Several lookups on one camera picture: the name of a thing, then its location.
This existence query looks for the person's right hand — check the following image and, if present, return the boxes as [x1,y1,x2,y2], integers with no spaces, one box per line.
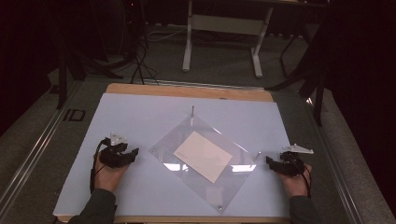
[277,162,313,199]

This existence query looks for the right hand-held gripper cable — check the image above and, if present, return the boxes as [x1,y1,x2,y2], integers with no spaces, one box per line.
[288,153,313,199]

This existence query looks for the clear acrylic photo frame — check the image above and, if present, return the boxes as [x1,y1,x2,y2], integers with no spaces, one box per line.
[148,105,262,216]

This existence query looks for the white metal desk frame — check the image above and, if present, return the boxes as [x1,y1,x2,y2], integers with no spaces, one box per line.
[181,0,276,79]

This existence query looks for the black metal stand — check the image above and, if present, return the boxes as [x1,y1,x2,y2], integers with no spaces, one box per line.
[55,43,125,110]
[265,29,330,127]

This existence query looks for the aluminium floor rail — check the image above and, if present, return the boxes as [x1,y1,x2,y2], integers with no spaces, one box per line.
[0,79,82,214]
[304,96,366,224]

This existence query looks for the person's left hand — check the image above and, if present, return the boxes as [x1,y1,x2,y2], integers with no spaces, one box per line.
[92,152,131,194]

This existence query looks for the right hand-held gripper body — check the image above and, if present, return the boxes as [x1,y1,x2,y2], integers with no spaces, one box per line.
[274,143,315,178]

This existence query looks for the left hand-held gripper cable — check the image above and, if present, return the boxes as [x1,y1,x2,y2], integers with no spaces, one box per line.
[89,137,110,194]

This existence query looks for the photo print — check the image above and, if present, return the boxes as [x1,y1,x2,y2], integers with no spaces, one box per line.
[173,130,234,184]

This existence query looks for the white table sheet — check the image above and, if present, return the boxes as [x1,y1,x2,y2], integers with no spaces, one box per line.
[52,92,292,218]

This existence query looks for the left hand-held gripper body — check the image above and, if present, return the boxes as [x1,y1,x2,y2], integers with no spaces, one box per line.
[98,132,134,170]

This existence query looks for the hand-held gripper cable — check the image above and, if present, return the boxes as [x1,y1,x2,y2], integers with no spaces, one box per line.
[89,137,110,194]
[288,153,313,199]

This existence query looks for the black floor cables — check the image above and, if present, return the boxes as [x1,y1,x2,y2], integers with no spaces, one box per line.
[130,38,161,86]

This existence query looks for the white floor cable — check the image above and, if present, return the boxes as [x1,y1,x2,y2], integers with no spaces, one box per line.
[145,27,189,43]

